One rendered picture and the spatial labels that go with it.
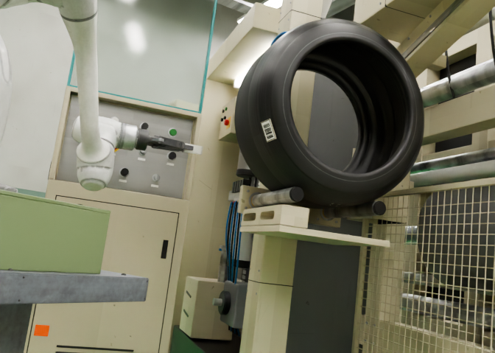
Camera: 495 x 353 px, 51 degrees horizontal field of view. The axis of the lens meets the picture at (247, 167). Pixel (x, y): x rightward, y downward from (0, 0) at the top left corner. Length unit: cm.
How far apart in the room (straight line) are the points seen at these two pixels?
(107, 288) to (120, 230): 124
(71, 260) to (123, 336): 131
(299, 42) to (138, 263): 106
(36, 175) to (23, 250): 961
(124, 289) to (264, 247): 104
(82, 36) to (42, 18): 950
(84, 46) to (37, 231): 87
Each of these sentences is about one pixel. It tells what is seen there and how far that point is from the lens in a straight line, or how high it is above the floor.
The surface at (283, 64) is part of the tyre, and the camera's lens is 154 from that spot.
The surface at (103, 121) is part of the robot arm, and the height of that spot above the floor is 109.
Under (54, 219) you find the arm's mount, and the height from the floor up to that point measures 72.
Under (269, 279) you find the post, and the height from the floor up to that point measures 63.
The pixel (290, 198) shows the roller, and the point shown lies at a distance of 150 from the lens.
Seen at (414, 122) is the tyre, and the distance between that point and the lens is 171.
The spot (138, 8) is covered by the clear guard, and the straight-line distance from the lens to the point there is 231.
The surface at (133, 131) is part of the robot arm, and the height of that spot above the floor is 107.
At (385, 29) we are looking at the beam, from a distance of 214.
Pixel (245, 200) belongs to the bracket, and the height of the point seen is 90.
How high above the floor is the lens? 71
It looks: 10 degrees up
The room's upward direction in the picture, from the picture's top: 7 degrees clockwise
